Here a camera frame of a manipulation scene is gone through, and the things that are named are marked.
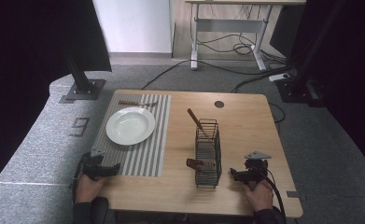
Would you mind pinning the white round plate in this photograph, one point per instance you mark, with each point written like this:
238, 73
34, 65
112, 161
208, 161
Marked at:
130, 126

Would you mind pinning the grey striped placemat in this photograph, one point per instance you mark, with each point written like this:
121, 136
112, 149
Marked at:
152, 155

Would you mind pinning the white-framed wooden desk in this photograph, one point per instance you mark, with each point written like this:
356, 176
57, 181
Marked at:
233, 25

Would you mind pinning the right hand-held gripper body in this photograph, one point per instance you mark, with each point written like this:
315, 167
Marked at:
256, 166

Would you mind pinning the person's left hand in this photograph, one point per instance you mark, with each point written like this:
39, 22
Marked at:
88, 188

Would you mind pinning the dark curtain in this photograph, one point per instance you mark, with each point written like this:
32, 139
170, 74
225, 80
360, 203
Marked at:
24, 77
351, 77

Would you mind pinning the white power strip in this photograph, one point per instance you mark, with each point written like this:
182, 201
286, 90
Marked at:
279, 77

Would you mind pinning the dark round table grommet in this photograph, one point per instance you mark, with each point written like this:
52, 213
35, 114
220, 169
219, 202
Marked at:
219, 104

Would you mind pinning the black metal stand with baseplate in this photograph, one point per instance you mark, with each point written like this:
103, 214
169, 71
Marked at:
82, 84

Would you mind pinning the person's right hand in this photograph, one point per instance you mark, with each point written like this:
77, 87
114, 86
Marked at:
259, 196

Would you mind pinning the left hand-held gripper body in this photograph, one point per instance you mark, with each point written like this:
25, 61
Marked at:
91, 166

